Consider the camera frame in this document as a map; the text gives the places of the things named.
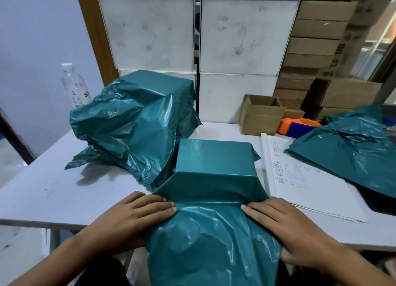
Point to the person's right hand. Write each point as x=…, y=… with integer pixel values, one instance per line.
x=297, y=233

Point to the person's left hand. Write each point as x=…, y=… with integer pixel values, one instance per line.
x=123, y=224

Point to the person's left middle finger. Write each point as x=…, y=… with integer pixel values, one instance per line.
x=161, y=204

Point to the person's right little finger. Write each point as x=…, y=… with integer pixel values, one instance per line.
x=278, y=201

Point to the person's right middle finger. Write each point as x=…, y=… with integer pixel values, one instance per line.
x=256, y=211

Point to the person's left little finger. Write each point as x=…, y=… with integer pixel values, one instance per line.
x=134, y=195

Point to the person's right thumb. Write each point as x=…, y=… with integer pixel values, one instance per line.
x=287, y=254

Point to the smooth teal bagged parcel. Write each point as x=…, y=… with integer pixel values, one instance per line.
x=213, y=177

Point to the person's left forearm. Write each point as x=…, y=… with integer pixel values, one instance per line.
x=52, y=264

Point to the person's right forearm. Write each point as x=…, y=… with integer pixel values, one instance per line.
x=359, y=268

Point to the open white notebook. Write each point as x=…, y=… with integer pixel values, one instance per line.
x=306, y=183

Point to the crumpled teal bagged parcel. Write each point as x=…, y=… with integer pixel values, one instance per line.
x=136, y=122

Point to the orange and blue tape dispenser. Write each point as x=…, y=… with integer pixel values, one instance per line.
x=298, y=127

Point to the person's black trousers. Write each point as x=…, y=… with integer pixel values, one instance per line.
x=105, y=273

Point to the small open cardboard box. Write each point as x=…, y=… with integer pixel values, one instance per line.
x=258, y=118

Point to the pile of empty teal bags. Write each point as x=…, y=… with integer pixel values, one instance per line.
x=349, y=149

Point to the metal table leg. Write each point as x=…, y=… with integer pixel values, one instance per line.
x=54, y=240

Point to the clear plastic water bottle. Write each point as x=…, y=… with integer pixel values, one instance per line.
x=75, y=89

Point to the closed brown cardboard box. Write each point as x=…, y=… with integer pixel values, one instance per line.
x=346, y=94

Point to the dark slanted bar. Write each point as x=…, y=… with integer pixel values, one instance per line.
x=15, y=137

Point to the stack of flat cardboard boxes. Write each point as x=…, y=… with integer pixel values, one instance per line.
x=312, y=47

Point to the stack of white boxes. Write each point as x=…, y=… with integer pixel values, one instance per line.
x=244, y=38

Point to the brown wooden door frame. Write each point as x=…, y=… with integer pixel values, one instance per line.
x=94, y=35

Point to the metal window frame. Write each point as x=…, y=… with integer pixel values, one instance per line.
x=377, y=41

